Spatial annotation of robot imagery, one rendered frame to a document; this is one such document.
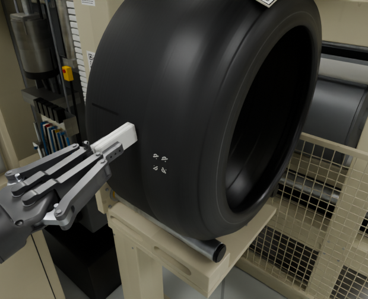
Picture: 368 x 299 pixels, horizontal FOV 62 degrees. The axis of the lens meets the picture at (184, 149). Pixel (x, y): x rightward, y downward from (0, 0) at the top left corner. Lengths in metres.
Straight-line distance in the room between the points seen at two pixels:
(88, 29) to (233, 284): 1.42
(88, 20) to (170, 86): 0.42
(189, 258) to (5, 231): 0.47
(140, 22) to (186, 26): 0.09
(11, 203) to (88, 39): 0.52
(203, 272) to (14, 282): 0.73
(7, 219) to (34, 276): 0.93
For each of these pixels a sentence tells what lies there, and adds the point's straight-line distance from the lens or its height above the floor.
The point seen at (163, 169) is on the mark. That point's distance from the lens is 0.46.
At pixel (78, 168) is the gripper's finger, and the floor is 1.23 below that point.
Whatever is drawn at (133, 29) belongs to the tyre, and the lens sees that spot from 0.52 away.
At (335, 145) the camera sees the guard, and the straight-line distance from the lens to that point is 0.99.
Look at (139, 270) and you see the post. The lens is 1.25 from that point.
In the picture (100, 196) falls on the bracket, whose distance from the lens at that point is 0.85.
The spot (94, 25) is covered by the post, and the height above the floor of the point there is 1.32.
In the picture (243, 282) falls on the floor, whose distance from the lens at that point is 1.79.
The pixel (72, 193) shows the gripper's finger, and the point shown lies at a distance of 0.38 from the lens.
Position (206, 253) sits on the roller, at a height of 0.91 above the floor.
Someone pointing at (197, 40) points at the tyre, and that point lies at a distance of 0.44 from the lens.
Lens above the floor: 1.46
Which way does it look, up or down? 32 degrees down
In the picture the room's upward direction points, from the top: straight up
